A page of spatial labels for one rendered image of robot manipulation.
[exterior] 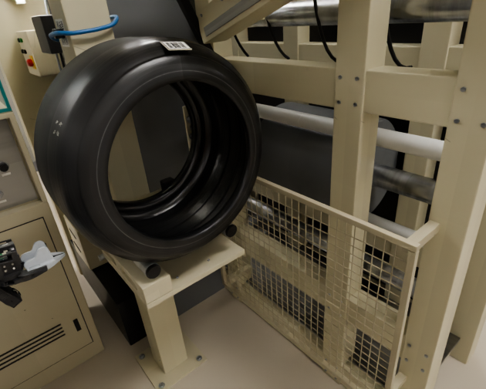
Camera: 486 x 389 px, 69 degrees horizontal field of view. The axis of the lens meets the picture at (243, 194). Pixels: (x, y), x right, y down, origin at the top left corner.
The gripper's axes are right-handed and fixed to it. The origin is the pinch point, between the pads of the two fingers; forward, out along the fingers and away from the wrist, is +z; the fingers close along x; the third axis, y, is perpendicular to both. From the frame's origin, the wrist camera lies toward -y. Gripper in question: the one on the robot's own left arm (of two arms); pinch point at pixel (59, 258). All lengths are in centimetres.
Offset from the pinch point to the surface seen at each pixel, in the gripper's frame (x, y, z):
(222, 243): 0, -15, 51
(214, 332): 33, -94, 70
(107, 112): -12.3, 36.9, 12.6
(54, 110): -0.9, 36.3, 5.1
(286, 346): 0, -91, 91
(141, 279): -4.1, -12.8, 18.7
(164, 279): -8.5, -12.9, 23.8
